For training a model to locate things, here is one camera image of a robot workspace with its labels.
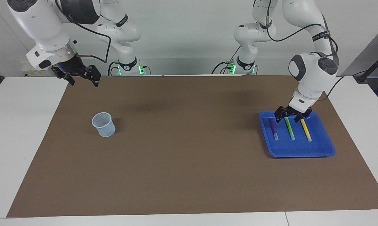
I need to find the purple highlighter pen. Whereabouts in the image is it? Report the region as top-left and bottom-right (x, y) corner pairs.
(269, 118), (279, 141)

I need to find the yellow highlighter pen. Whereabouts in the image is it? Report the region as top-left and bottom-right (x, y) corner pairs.
(300, 118), (312, 142)

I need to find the green highlighter pen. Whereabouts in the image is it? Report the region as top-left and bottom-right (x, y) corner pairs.
(285, 117), (295, 141)

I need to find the blue plastic tray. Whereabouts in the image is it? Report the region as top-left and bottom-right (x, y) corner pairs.
(258, 110), (336, 158)

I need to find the white power box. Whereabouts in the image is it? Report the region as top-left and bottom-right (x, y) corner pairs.
(21, 64), (56, 77)

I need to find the translucent plastic cup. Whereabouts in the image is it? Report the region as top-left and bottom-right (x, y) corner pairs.
(92, 112), (116, 137)

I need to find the black stand pole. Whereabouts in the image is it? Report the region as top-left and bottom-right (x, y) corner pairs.
(354, 50), (378, 83)

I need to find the brown table mat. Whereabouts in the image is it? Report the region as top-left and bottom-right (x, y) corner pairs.
(6, 75), (378, 218)

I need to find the black right arm base cable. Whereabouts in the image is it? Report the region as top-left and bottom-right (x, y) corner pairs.
(108, 61), (121, 76)

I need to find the black arm base cable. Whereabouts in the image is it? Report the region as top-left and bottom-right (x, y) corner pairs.
(108, 61), (121, 76)
(211, 46), (241, 75)

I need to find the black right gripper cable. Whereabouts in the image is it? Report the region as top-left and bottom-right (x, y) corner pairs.
(54, 0), (111, 63)

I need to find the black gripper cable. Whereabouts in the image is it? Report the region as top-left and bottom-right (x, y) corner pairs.
(253, 0), (344, 101)
(54, 0), (111, 63)

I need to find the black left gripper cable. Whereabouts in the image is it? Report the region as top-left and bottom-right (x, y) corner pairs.
(253, 0), (344, 101)

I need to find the black left arm base cable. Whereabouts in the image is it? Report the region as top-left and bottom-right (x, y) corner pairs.
(211, 46), (241, 75)

